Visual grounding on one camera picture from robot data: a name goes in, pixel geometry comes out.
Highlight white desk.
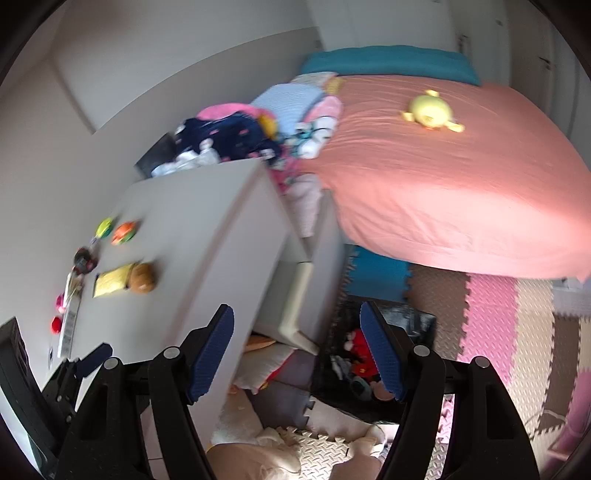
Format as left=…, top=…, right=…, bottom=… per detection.
left=28, top=158, right=315, bottom=480

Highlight pink and white plush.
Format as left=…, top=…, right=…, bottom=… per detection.
left=302, top=95, right=343, bottom=127

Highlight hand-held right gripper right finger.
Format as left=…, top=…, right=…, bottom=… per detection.
left=359, top=300, right=541, bottom=480

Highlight red plush toy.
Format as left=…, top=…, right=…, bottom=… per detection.
left=344, top=329, right=384, bottom=377

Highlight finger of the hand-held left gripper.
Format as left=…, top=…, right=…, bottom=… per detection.
left=41, top=342, right=114, bottom=418

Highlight bed with pink sheet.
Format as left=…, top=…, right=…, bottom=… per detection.
left=295, top=74, right=591, bottom=280

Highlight yellow packet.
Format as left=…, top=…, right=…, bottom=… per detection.
left=92, top=264, right=139, bottom=298

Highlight white cloth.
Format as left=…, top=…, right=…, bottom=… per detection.
left=151, top=141, right=222, bottom=178

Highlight cream cushion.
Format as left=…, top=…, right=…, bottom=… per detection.
left=233, top=335, right=296, bottom=393

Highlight navy dotted plush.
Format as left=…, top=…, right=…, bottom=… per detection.
left=175, top=113, right=282, bottom=162

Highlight pink cushion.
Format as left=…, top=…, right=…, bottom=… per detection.
left=196, top=104, right=259, bottom=121

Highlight yellow plush toy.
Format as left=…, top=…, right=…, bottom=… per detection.
left=401, top=90, right=465, bottom=134

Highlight teal pillow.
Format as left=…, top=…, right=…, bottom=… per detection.
left=300, top=45, right=482, bottom=88

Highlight white and teal toys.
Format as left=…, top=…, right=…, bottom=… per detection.
left=284, top=115, right=338, bottom=160

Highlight white bed frame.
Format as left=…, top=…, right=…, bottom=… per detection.
left=300, top=189, right=347, bottom=342

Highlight dark round toy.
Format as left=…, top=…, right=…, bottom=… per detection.
left=73, top=247, right=99, bottom=277

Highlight pink clothes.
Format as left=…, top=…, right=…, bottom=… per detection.
left=270, top=157, right=324, bottom=236

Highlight light blue pillow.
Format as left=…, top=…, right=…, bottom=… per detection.
left=252, top=84, right=326, bottom=134

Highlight foam puzzle mat tiles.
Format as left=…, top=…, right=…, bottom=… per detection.
left=295, top=244, right=591, bottom=480

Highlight black bin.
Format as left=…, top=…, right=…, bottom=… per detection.
left=314, top=300, right=437, bottom=423

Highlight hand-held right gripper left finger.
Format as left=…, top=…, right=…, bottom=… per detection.
left=55, top=303, right=236, bottom=480

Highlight beige plush blanket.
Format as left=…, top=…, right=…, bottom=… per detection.
left=205, top=392, right=393, bottom=480

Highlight brown round plush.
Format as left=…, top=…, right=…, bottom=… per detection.
left=128, top=261, right=157, bottom=293

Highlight orange toy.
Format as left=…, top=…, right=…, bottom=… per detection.
left=111, top=222, right=139, bottom=245

